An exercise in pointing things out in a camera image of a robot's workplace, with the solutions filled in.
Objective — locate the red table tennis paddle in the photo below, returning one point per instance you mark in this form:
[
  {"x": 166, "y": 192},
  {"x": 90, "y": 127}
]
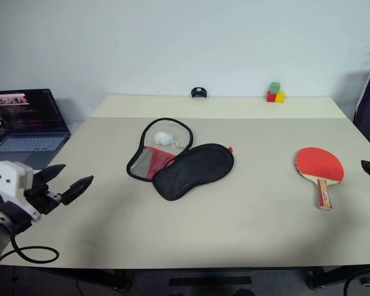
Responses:
[{"x": 319, "y": 163}]

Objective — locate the black paddle case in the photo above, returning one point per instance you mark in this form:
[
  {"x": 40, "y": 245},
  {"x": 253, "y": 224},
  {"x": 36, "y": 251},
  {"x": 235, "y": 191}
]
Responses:
[{"x": 197, "y": 172}]

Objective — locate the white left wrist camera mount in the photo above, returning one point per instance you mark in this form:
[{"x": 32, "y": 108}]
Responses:
[{"x": 6, "y": 179}]

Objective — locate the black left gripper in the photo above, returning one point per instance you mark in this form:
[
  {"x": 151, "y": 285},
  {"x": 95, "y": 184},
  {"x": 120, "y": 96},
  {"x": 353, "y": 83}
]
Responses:
[{"x": 40, "y": 200}]

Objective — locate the small black clip object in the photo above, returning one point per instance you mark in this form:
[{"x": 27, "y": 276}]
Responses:
[{"x": 198, "y": 92}]

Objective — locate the open dark laptop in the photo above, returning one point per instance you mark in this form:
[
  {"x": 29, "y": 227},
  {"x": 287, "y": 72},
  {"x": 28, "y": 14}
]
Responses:
[{"x": 27, "y": 145}]

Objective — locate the black table frame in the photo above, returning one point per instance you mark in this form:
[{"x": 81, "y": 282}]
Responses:
[{"x": 117, "y": 277}]

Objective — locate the green cube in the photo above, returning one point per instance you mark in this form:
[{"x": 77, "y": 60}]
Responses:
[{"x": 275, "y": 87}]

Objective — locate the yellow cube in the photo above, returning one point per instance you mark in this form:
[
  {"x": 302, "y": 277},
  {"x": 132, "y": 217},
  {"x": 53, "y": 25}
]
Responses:
[{"x": 280, "y": 97}]

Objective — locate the grey caster wheel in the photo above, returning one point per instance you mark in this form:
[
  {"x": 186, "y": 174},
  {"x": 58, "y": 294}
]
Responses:
[{"x": 368, "y": 281}]

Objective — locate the red cube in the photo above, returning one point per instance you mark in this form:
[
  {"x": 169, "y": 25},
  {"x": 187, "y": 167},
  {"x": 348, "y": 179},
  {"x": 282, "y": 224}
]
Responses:
[{"x": 271, "y": 97}]

